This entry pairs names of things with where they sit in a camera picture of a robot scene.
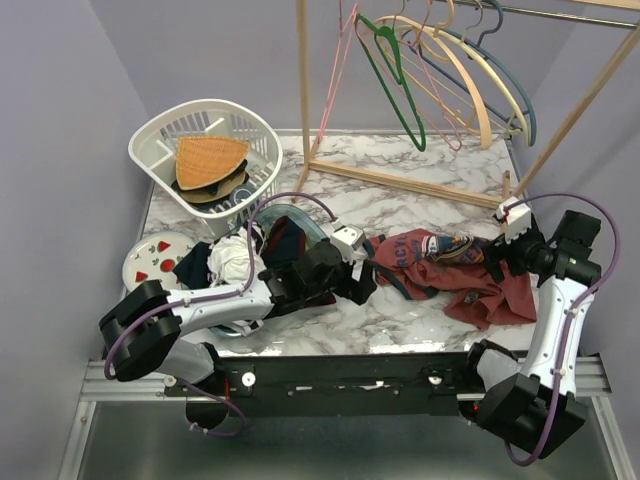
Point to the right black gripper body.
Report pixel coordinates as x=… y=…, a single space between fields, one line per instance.
x=527 y=248

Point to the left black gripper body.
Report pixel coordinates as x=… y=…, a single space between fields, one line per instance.
x=336 y=283

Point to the red tank top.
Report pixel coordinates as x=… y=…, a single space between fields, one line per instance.
x=420 y=264

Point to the blue plastic hanger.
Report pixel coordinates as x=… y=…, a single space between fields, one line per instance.
x=454 y=96

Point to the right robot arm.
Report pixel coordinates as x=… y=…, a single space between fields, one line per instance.
x=531 y=404

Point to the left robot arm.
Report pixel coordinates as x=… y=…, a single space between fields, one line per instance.
x=146 y=331

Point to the cream plastic hanger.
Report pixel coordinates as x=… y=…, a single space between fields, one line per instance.
x=521 y=120

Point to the light wooden hanger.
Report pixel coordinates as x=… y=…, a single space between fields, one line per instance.
x=404 y=28

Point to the green plastic hanger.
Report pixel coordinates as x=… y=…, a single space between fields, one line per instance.
x=388 y=69

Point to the black white striped garment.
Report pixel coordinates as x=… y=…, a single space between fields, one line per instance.
x=241 y=301

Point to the white plastic laundry basket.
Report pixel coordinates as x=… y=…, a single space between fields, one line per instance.
x=154 y=146

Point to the orange woven fan mat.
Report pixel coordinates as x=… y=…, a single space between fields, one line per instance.
x=205 y=160

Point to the watermelon pattern plate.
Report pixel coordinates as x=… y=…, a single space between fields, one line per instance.
x=154 y=258

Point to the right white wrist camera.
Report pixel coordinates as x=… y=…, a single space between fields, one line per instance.
x=515 y=219

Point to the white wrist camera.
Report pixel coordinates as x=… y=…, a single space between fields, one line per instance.
x=349 y=240
x=515 y=219

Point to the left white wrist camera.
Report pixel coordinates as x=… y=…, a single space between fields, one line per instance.
x=349 y=240

